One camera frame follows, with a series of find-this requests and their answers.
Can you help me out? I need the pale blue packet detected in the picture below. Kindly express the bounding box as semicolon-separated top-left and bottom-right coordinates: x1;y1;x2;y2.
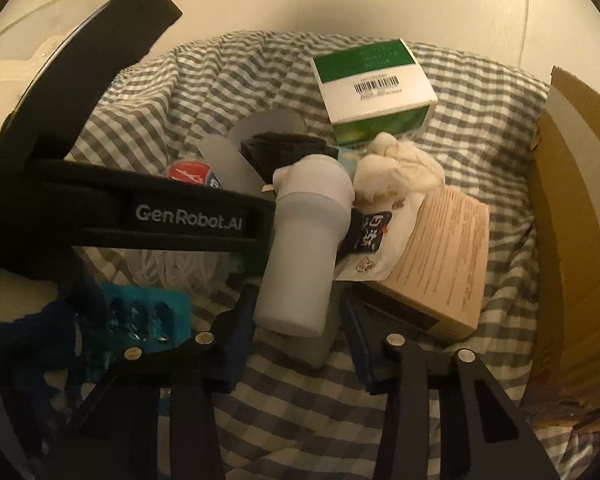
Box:
339;149;368;181

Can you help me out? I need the white scalloped board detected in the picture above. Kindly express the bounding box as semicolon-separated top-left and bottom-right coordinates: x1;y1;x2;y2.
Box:
0;35;76;141

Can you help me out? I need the grey tape roll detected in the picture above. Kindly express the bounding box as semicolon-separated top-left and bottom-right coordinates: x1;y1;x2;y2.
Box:
252;154;356;339
227;109;308;161

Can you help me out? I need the black plastic object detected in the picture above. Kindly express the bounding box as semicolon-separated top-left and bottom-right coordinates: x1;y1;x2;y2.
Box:
240;131;341;186

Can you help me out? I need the white snack packet black label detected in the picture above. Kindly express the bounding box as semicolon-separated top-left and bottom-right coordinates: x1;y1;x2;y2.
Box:
335;195;426;283

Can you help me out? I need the green and white box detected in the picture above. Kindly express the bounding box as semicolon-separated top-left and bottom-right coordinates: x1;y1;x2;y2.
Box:
310;38;438;148

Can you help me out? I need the pale grey plastic container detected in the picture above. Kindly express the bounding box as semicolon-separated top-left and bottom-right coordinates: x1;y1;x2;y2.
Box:
280;302;342;368

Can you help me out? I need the teal blister pack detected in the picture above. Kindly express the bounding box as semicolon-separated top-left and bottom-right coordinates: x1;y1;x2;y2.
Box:
77;282;193;381

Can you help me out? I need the grey checked bed sheet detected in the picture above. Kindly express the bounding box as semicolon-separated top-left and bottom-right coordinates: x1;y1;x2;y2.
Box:
65;30;551;480

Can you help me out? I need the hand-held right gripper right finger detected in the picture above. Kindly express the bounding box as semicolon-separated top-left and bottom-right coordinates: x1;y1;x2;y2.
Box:
340;296;561;480

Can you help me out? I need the white fringed cloth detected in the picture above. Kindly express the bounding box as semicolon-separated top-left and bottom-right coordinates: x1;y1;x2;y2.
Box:
130;252;231;293

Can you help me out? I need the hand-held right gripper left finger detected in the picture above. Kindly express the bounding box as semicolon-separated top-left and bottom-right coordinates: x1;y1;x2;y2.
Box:
45;285;258;480

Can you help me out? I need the brown cardboard box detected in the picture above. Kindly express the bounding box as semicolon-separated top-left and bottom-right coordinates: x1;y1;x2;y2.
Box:
522;65;600;431

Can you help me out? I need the brown paper box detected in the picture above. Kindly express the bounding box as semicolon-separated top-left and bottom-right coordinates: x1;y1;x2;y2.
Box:
362;185;491;343

